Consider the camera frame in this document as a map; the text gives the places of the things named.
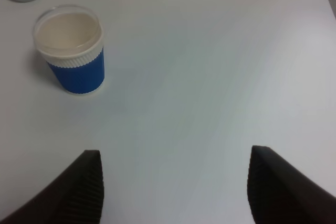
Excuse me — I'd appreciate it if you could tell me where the blue sleeved glass cup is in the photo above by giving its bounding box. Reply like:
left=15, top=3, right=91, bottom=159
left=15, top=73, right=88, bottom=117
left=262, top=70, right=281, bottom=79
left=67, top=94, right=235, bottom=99
left=32, top=4, right=105, bottom=95

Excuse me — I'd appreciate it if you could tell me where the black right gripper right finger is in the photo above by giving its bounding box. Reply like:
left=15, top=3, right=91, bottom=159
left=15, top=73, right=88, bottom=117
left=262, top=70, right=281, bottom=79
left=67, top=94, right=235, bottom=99
left=247, top=145, right=335, bottom=223

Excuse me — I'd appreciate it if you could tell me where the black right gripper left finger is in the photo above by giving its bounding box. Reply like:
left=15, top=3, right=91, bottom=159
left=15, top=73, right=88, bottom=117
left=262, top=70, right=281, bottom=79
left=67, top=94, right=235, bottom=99
left=1, top=150, right=104, bottom=223

